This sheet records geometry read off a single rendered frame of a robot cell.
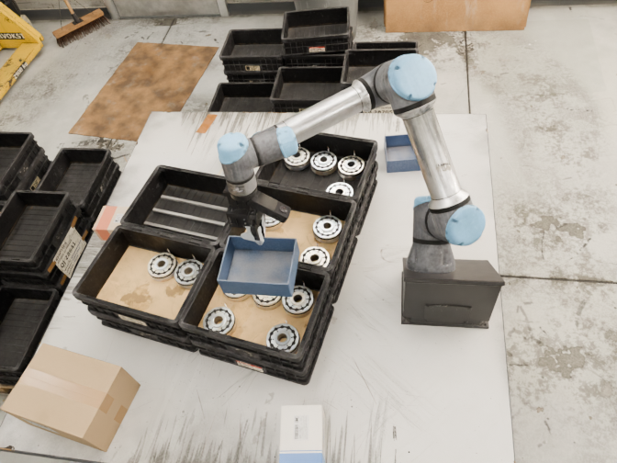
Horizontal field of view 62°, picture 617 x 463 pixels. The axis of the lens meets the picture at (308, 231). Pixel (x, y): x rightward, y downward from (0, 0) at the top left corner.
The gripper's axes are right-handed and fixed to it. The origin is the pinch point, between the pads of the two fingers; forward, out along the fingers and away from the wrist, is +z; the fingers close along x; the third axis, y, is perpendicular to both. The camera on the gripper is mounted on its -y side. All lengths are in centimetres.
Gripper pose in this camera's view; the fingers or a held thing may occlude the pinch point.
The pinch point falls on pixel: (263, 240)
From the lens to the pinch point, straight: 147.1
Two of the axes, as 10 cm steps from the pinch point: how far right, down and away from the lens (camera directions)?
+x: -1.8, 7.3, -6.6
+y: -9.8, -0.6, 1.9
